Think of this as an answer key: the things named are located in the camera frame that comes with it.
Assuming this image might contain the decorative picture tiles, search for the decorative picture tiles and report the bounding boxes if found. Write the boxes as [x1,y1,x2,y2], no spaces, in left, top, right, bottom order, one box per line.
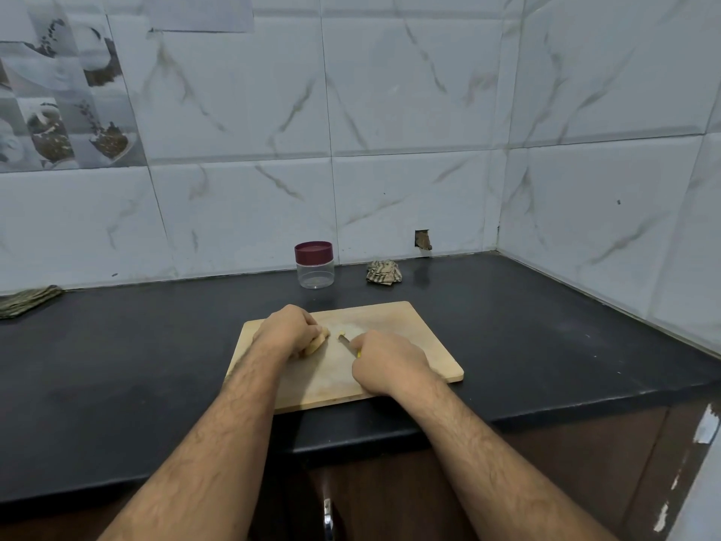
[0,8,148,174]

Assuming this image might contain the person's left hand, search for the person's left hand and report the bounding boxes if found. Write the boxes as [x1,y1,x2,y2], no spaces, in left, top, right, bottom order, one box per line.
[252,304,333,376]

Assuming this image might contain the brown wooden cabinet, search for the brown wooden cabinet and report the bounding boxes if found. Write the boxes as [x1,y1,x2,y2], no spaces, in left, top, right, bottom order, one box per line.
[0,388,721,541]

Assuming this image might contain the person's right forearm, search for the person's right forearm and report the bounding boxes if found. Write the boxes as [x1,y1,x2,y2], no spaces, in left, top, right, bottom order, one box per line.
[390,373,617,541]

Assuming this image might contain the person's left forearm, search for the person's left forearm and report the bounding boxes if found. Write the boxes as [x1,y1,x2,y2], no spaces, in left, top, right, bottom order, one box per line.
[99,364,290,541]

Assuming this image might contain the person's right hand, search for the person's right hand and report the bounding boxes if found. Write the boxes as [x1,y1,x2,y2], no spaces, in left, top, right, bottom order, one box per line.
[345,328,433,401]

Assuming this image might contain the wooden cutting board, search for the wooden cutting board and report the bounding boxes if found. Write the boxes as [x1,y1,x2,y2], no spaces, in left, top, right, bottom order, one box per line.
[225,301,466,415]

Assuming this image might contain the black countertop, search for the black countertop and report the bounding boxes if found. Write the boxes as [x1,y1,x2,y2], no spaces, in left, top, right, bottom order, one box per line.
[0,252,721,505]

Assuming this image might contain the clear jar maroon lid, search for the clear jar maroon lid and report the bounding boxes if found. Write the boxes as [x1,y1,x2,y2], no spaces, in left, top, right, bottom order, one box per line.
[295,240,336,291]

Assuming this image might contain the beige ginger root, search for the beige ginger root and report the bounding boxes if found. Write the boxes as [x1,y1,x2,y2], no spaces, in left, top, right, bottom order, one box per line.
[300,331,331,358]

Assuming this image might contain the crumpled patterned cloth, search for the crumpled patterned cloth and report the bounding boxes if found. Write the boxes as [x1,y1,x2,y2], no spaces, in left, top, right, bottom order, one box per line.
[365,258,403,287]

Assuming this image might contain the folded green cloth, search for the folded green cloth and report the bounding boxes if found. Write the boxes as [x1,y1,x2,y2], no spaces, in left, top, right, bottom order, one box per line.
[0,285,65,321]

